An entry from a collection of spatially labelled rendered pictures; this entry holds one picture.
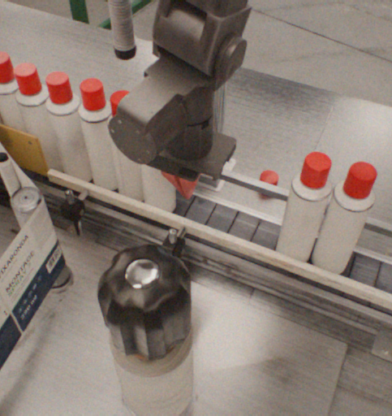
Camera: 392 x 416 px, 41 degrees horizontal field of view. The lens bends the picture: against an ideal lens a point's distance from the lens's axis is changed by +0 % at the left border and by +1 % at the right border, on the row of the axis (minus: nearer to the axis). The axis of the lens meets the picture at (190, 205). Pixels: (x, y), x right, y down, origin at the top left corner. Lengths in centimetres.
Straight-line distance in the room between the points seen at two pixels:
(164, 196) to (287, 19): 228
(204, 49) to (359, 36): 247
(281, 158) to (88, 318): 48
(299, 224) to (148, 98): 31
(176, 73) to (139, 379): 30
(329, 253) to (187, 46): 38
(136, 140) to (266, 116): 61
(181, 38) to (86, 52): 78
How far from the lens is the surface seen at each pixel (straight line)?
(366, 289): 76
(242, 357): 72
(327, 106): 113
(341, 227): 70
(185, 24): 50
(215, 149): 62
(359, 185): 65
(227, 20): 48
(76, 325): 75
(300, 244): 74
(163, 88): 50
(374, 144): 108
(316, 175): 65
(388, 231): 77
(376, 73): 271
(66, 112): 78
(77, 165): 86
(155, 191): 78
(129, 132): 51
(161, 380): 53
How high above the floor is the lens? 154
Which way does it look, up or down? 51 degrees down
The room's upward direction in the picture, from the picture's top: straight up
